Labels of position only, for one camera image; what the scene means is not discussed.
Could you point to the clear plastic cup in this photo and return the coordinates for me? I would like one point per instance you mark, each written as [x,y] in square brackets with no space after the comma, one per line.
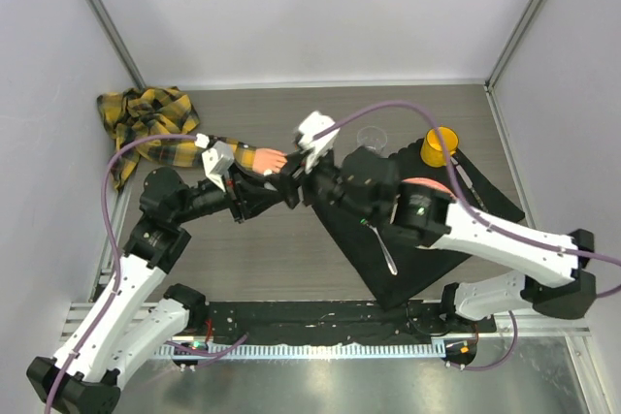
[373,138]

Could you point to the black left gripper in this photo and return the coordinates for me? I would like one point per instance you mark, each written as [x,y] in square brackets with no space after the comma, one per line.
[251,195]

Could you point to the yellow mug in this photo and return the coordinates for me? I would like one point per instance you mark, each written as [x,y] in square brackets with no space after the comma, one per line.
[431,151]

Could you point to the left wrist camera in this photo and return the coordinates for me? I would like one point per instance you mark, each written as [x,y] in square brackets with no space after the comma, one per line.
[217,158]

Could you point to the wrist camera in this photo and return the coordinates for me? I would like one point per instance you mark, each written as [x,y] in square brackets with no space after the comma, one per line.
[314,137]
[217,158]

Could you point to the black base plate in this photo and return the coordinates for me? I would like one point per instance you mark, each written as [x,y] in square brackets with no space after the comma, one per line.
[329,323]

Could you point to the mannequin hand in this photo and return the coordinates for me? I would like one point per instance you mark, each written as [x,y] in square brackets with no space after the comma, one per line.
[267,158]

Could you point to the black scalloped placemat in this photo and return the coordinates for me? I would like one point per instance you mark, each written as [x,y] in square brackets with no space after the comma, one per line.
[418,269]

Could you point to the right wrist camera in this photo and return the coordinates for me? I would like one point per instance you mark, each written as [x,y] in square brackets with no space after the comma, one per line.
[314,137]

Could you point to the silver knife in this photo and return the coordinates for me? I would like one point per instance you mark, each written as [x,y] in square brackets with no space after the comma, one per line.
[468,183]

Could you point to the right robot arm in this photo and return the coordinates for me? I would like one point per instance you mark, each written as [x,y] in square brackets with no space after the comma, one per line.
[544,270]

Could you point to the white cable duct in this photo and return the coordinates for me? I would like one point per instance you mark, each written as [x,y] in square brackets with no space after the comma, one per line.
[435,349]

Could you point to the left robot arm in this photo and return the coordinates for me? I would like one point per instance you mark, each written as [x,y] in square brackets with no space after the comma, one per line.
[89,371]

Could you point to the yellow plaid shirt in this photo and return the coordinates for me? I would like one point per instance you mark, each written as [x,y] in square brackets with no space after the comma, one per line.
[138,113]

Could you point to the silver fork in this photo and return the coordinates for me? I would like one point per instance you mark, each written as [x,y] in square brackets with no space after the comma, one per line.
[386,253]

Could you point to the pink cream plate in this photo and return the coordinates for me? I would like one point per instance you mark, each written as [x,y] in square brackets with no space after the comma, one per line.
[429,183]

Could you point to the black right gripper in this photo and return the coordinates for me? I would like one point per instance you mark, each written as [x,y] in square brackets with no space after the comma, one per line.
[285,183]

